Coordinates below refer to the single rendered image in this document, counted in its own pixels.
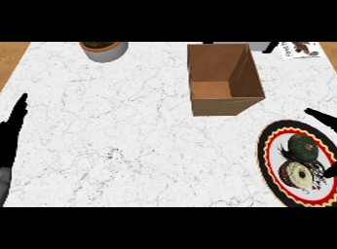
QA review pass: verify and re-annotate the dark green squash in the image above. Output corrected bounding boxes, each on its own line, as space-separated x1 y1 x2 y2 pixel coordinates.
286 133 319 163

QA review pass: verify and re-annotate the red and black rimmed plate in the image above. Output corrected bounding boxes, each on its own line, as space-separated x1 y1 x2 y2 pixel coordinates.
255 120 337 208

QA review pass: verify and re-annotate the brown cardboard box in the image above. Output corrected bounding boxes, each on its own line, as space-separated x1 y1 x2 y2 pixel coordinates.
186 43 266 117

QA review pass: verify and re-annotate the chocolate frosted donut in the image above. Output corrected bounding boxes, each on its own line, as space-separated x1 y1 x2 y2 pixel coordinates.
277 160 314 189

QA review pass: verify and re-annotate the white printed package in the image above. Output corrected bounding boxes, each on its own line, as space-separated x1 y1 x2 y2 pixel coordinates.
279 42 325 59

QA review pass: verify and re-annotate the grey plant pot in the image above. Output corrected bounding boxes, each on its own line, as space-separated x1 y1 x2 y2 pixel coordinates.
78 42 130 63

